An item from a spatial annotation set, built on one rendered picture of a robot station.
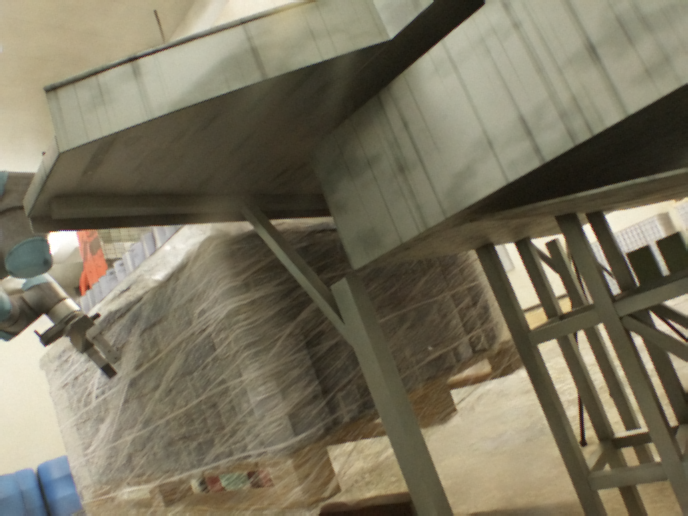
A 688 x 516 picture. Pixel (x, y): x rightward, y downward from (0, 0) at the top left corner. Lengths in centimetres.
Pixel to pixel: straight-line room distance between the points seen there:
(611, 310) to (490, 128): 53
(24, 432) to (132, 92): 951
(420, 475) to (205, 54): 71
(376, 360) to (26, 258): 61
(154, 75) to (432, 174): 41
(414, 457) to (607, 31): 65
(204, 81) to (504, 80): 40
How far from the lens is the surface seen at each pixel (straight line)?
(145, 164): 85
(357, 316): 84
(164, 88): 76
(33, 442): 1013
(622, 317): 111
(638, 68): 64
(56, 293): 151
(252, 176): 99
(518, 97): 67
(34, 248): 98
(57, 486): 947
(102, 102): 78
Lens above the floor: 67
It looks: 9 degrees up
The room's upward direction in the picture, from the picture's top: 21 degrees counter-clockwise
